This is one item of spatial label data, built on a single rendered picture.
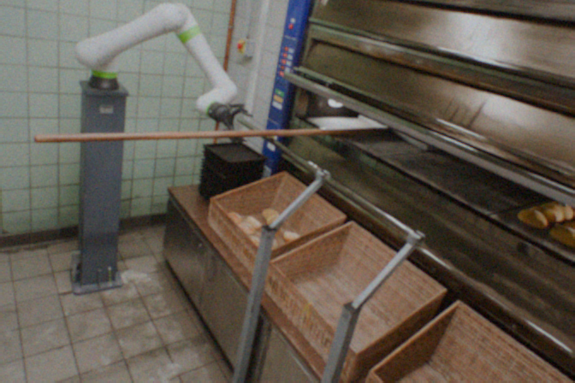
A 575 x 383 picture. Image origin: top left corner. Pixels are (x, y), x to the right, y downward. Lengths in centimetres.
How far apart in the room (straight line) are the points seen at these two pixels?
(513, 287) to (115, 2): 248
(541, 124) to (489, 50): 31
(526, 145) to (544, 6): 45
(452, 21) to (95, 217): 203
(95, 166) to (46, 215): 84
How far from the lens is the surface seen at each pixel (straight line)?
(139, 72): 291
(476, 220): 171
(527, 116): 162
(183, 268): 262
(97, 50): 210
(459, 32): 175
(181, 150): 319
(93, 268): 274
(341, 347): 143
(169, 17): 198
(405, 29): 189
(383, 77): 195
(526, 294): 170
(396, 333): 170
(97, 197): 250
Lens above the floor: 177
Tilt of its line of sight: 20 degrees down
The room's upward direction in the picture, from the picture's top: 12 degrees clockwise
